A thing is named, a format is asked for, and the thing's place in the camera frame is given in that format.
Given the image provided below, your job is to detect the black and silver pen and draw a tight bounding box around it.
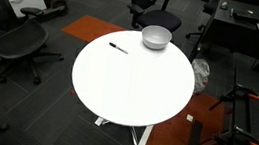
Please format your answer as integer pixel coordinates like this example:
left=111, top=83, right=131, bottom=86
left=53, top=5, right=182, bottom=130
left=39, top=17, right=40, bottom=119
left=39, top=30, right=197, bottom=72
left=107, top=42, right=130, bottom=55

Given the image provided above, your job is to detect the grey bowl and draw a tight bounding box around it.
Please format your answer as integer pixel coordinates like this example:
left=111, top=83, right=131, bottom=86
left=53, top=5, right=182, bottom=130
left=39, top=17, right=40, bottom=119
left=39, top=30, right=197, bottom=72
left=139, top=23, right=174, bottom=53

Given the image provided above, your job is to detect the black padded office chair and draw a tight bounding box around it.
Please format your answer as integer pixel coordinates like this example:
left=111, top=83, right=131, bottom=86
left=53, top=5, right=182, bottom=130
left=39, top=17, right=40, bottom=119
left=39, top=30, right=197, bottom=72
left=123, top=0, right=185, bottom=36

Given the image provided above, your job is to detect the white metal table base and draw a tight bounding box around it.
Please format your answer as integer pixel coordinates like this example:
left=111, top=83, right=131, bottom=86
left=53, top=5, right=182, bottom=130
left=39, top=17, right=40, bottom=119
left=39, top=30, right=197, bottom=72
left=91, top=115, right=155, bottom=145

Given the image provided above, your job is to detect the white plastic bag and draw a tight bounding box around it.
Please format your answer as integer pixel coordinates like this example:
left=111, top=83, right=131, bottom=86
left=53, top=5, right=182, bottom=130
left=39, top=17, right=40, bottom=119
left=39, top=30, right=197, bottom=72
left=187, top=57, right=213, bottom=96

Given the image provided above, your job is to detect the white paper scrap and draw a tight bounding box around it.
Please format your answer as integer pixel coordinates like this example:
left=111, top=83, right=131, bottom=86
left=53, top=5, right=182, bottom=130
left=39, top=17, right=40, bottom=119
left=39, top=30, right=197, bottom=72
left=186, top=113, right=195, bottom=122

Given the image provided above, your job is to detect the black scooter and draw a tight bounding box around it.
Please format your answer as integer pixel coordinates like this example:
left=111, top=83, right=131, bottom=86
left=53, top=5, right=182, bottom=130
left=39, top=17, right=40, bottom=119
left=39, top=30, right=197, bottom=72
left=37, top=0, right=70, bottom=25

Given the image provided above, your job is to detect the black desk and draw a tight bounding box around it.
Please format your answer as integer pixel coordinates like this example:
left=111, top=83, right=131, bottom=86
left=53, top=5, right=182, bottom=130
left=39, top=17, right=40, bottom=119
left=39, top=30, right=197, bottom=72
left=189, top=0, right=259, bottom=72

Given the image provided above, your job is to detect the black swivel chair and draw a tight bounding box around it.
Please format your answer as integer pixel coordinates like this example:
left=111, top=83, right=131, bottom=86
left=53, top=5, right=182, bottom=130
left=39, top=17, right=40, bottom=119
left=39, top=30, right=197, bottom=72
left=184, top=0, right=224, bottom=44

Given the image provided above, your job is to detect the grey computer mouse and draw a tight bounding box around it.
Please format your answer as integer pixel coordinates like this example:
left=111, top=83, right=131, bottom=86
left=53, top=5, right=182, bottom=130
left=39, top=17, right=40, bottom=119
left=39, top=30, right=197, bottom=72
left=220, top=0, right=230, bottom=11

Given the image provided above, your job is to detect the black mesh office chair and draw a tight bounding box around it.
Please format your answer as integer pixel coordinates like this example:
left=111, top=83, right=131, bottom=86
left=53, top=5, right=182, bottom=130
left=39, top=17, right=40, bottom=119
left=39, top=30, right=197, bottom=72
left=0, top=0, right=72, bottom=92

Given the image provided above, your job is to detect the black keyboard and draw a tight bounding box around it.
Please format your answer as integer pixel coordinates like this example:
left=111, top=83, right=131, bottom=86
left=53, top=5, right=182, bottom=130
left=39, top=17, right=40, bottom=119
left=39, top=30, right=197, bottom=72
left=231, top=9, right=259, bottom=24

